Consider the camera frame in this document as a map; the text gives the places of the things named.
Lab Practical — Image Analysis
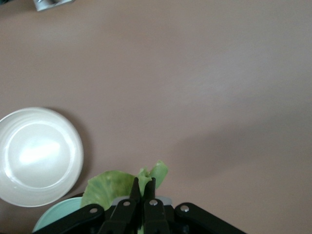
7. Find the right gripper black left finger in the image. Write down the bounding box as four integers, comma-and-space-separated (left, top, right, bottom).
98, 177, 142, 234

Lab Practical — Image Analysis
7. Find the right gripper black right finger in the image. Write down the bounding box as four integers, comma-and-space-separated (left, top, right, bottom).
143, 177, 171, 234

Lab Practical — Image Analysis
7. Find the green lettuce leaf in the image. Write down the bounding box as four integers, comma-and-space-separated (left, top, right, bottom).
80, 159, 170, 234

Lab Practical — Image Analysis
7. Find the mint green plate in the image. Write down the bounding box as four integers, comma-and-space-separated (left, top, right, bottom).
32, 196, 85, 234

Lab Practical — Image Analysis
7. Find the cream white plate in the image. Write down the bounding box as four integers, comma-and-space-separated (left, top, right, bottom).
0, 107, 85, 208

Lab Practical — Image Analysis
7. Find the small metal bracket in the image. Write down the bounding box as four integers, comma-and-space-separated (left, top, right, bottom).
33, 0, 75, 12

